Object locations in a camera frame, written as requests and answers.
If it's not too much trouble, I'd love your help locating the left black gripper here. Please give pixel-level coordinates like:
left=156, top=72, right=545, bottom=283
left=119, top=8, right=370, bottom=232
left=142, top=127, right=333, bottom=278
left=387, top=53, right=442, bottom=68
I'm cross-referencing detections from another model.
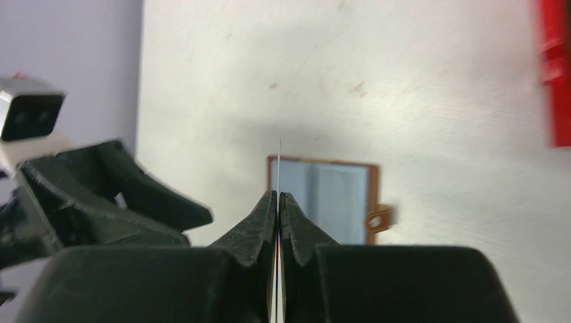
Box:
left=1, top=141, right=213, bottom=269

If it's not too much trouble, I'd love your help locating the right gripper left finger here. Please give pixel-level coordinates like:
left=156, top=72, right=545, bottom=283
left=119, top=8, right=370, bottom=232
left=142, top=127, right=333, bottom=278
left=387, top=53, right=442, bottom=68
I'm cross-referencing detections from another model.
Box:
left=15, top=190, right=277, bottom=322

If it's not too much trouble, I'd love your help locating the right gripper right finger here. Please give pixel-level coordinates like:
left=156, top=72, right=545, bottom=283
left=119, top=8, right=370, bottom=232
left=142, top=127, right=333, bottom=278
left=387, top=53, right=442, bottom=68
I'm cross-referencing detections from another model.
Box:
left=279, top=193, right=518, bottom=322

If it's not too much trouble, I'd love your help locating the brown leather card holder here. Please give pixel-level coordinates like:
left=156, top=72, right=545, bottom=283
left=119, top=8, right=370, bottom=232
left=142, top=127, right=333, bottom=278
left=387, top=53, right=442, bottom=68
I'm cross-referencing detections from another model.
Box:
left=267, top=155, right=396, bottom=244

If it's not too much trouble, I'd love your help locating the thin card edge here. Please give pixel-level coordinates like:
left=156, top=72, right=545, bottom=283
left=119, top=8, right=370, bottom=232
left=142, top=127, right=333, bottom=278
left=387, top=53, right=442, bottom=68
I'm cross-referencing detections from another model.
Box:
left=275, top=137, right=283, bottom=323

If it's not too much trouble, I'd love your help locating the red left bin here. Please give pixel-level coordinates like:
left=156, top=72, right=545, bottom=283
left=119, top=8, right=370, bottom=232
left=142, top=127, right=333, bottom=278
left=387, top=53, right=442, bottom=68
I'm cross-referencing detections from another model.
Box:
left=537, top=0, right=570, bottom=147

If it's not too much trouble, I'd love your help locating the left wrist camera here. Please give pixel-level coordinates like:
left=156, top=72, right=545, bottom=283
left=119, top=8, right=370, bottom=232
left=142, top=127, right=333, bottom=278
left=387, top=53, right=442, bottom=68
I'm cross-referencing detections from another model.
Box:
left=1, top=75, right=67, bottom=142

